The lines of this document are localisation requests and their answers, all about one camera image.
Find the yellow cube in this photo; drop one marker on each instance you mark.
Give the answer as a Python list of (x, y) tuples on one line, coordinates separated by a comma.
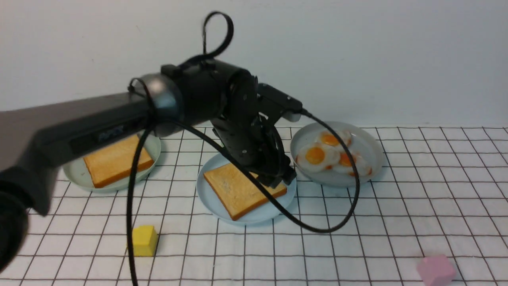
[(145, 241)]

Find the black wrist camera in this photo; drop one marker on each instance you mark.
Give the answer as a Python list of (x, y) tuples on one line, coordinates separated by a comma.
[(276, 105)]

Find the grey plate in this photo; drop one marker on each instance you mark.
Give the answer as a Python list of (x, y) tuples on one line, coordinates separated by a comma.
[(362, 142)]

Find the light blue plate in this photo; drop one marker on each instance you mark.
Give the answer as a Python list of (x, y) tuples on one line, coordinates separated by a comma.
[(211, 201)]

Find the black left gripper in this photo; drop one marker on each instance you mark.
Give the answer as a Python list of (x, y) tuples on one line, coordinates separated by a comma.
[(257, 146)]

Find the checkered white tablecloth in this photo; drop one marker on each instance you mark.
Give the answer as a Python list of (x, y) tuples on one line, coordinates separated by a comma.
[(442, 191)]

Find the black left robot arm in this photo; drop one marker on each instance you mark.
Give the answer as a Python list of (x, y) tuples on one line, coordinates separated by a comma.
[(36, 142)]

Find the fried egg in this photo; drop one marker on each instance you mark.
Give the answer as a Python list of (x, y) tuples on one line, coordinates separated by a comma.
[(328, 138), (317, 157), (344, 166)]

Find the pink cube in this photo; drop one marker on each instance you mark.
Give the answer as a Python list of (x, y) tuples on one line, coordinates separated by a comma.
[(436, 270)]

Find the toast slice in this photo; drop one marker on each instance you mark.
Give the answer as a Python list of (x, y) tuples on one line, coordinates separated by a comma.
[(236, 192), (112, 163)]

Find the pale green plate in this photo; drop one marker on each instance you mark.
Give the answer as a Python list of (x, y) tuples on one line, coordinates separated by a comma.
[(76, 170)]

